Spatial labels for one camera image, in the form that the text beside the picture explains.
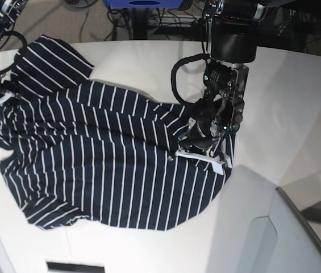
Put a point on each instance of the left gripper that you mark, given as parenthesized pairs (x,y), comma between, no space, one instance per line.
(209,142)

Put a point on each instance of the navy white striped t-shirt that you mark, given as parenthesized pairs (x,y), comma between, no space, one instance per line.
(82,149)

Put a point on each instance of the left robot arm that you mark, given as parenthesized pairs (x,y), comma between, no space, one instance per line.
(230,43)

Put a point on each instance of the blue plastic bin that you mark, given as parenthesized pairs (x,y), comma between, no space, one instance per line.
(119,4)

